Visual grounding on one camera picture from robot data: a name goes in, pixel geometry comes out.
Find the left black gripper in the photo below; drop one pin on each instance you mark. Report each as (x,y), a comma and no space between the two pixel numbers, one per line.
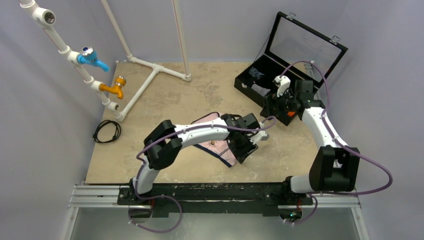
(240,154)

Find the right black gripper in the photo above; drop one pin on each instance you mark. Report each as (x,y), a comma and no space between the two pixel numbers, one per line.
(274,105)

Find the pink underwear navy trim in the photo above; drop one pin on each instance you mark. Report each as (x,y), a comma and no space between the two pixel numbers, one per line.
(218,149)

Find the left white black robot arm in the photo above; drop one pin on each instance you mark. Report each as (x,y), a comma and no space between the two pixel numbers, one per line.
(163,144)

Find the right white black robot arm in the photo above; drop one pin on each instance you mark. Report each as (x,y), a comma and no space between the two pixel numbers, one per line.
(335,166)

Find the grey striped rolled sock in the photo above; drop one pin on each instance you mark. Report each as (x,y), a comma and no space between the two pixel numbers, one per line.
(263,91)

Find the dark patterned rolled sock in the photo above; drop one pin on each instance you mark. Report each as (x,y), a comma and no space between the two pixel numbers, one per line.
(255,73)

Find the black box with glass lid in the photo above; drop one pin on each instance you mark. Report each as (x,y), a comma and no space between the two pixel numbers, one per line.
(295,50)

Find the orange faucet tap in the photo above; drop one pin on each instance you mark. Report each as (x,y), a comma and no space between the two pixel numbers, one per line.
(116,88)

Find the blue faucet tap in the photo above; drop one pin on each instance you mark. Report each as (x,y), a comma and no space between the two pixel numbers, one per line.
(89,56)

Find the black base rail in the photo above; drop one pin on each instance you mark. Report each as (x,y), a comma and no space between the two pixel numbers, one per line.
(270,199)

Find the aluminium frame rails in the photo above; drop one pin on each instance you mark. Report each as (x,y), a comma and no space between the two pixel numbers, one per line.
(95,215)

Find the white PVC pipe frame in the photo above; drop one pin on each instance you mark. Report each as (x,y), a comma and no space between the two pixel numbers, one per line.
(46,18)

